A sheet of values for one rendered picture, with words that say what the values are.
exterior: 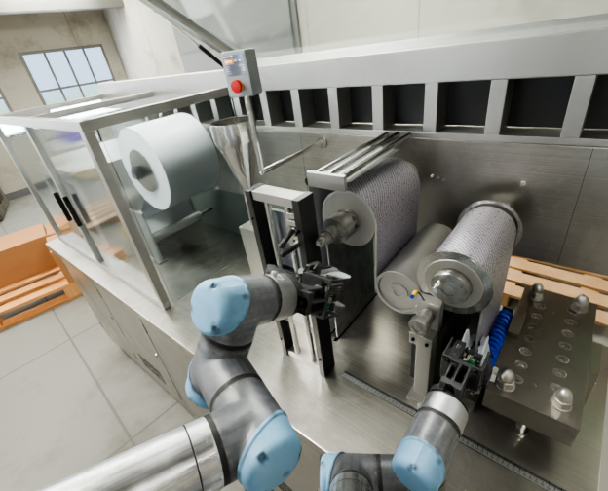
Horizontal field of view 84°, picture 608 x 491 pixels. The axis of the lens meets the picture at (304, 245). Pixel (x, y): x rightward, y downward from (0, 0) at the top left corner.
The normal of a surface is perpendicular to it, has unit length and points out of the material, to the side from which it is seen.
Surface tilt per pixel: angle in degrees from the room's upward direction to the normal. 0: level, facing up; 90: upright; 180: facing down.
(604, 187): 90
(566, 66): 90
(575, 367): 0
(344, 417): 0
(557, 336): 0
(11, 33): 90
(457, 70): 90
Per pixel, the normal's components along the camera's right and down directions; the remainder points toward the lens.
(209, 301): -0.58, -0.02
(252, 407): 0.05, -0.91
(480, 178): -0.62, 0.47
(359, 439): -0.13, -0.85
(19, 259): 0.63, 0.33
